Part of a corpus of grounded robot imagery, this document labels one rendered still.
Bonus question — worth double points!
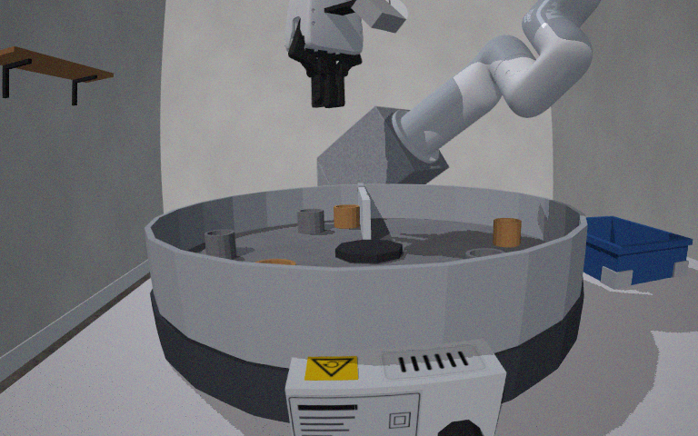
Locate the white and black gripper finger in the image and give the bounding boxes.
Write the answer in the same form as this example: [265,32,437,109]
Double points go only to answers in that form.
[325,53,362,108]
[288,18,333,108]

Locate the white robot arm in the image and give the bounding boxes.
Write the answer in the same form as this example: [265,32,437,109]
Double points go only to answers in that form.
[324,0,601,164]

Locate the blue crate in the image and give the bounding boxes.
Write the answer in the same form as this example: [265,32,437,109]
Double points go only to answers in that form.
[583,216,693,290]

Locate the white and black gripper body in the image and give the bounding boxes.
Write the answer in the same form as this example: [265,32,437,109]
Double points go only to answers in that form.
[285,0,363,55]

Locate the bronze bushing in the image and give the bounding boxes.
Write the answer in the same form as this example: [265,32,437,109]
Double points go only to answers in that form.
[493,218,522,247]
[256,259,296,265]
[334,204,360,229]

